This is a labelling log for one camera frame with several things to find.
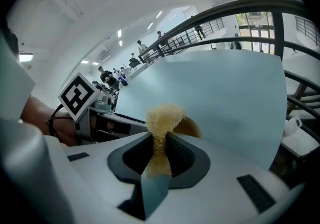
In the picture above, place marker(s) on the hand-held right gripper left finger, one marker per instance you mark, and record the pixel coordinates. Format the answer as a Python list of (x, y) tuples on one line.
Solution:
[(100, 168)]

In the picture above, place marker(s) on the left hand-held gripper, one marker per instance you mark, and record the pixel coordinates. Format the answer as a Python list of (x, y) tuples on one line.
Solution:
[(77, 94)]

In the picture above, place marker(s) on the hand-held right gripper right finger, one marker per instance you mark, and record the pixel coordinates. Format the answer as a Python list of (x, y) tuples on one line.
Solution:
[(225, 168)]

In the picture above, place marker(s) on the brown bowl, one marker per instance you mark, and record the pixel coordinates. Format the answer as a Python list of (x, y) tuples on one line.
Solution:
[(191, 128)]

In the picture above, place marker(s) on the person's left forearm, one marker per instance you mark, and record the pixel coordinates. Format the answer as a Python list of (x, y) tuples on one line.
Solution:
[(37, 110)]

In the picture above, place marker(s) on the blue label soda bottle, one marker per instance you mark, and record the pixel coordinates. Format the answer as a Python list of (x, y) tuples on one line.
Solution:
[(123, 81)]

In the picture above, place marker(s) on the light blue white-legged table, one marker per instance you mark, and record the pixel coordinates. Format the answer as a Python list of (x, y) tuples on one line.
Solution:
[(212, 93)]

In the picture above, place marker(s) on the white plastic bag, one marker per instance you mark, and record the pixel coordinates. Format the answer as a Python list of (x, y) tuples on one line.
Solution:
[(292, 125)]

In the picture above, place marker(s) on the glass entrance doors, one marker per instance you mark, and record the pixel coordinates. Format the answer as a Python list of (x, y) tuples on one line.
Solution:
[(255, 33)]

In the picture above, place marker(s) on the black metal railing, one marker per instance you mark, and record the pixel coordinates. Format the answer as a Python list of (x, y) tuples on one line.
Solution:
[(277, 31)]

